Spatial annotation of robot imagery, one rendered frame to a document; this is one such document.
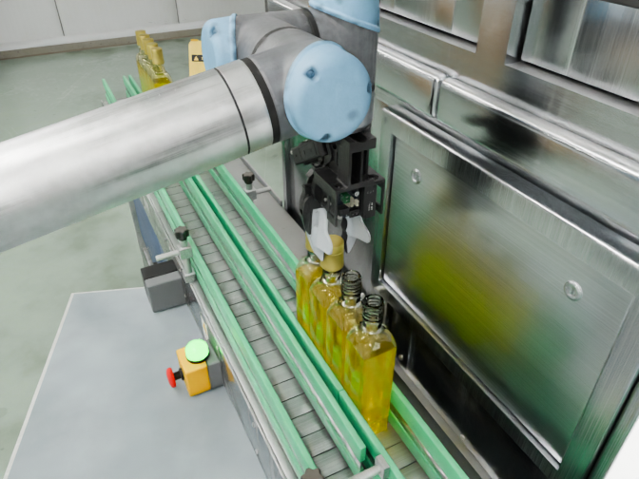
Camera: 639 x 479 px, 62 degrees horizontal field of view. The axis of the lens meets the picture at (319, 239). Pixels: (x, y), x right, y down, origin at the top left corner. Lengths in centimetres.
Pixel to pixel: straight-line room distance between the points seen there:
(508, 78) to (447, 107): 9
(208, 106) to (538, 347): 47
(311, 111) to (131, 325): 96
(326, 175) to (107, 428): 68
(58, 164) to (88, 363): 87
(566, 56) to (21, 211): 52
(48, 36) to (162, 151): 606
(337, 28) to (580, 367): 45
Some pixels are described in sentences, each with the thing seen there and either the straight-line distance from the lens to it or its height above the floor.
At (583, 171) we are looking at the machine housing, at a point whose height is 137.
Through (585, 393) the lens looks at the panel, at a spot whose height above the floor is 114.
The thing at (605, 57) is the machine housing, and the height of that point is 146.
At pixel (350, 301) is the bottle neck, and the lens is 77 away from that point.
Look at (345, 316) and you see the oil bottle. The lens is 77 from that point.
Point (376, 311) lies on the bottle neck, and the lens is 71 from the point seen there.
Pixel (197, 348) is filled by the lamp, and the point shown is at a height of 85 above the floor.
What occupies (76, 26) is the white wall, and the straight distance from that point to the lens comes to 646.
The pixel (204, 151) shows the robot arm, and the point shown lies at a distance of 43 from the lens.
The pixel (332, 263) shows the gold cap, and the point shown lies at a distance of 78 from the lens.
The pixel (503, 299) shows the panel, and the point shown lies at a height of 117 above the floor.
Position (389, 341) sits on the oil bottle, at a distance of 75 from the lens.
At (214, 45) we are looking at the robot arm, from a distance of 56.
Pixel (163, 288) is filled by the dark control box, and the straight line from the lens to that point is 128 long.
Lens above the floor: 162
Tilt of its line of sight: 35 degrees down
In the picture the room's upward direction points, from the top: straight up
